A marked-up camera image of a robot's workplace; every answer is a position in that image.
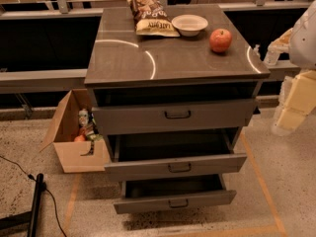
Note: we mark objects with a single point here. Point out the red apple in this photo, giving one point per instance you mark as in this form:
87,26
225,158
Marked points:
220,40

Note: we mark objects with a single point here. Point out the grey drawer cabinet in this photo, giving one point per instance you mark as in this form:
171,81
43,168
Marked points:
123,59

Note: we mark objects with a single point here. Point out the green package in box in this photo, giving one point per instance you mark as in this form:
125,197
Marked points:
92,133

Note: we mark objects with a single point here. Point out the grey drawer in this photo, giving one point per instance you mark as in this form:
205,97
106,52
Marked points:
163,155
176,108
173,193

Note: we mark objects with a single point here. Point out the small clear bottle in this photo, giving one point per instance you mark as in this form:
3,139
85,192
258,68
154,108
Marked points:
256,50

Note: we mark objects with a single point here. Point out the orange fruit in box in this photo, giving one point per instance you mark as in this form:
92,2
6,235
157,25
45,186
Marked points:
80,138

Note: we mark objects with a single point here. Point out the white bowl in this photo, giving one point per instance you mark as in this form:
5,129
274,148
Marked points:
189,25

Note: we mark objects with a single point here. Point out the black stand leg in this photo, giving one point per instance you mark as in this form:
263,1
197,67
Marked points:
30,217

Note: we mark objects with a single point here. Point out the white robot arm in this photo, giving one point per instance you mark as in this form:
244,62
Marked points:
302,42

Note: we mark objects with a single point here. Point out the grey top drawer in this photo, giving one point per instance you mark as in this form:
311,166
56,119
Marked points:
176,108

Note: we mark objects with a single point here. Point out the brown chip bag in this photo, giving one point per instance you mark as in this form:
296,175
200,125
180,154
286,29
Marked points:
151,19

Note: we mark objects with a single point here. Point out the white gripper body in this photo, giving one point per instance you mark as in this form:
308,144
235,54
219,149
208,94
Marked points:
305,39

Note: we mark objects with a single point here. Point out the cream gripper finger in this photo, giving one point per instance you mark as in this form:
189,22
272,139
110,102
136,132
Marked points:
286,121
299,93

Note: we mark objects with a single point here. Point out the grey bottom drawer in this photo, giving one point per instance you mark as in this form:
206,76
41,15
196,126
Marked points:
173,193

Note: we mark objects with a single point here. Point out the grey middle drawer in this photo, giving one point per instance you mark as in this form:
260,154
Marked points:
163,155

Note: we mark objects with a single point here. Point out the cardboard box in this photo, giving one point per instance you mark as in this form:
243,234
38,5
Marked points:
74,156

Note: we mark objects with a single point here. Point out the white bottle in box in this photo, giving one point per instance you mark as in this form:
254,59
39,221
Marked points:
83,117

